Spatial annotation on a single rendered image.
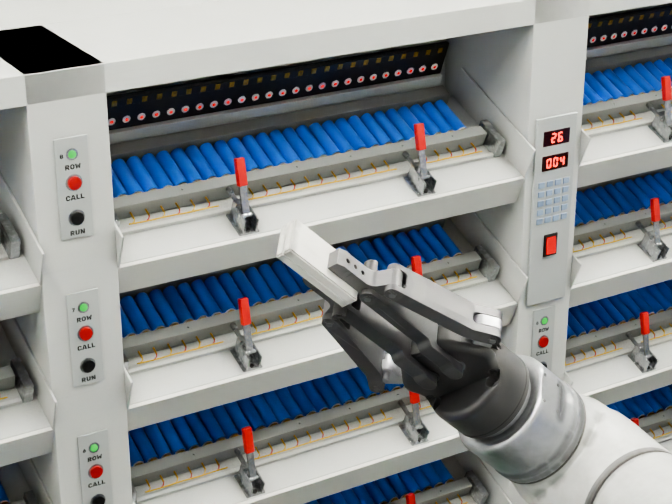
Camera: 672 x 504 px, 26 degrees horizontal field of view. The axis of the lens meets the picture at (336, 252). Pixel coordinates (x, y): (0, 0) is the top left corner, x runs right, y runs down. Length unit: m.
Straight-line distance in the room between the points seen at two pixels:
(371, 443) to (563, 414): 0.96
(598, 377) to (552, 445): 1.16
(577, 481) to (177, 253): 0.76
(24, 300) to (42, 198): 0.13
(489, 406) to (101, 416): 0.80
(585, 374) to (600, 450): 1.14
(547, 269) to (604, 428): 0.95
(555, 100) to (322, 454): 0.59
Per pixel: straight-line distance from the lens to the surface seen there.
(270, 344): 1.93
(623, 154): 2.14
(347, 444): 2.08
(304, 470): 2.03
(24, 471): 1.97
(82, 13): 1.89
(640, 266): 2.25
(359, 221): 1.89
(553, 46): 2.00
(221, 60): 1.72
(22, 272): 1.73
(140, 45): 1.73
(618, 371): 2.33
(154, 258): 1.76
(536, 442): 1.14
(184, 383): 1.87
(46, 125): 1.65
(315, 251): 1.03
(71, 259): 1.72
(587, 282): 2.18
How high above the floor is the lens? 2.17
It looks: 23 degrees down
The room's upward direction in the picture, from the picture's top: straight up
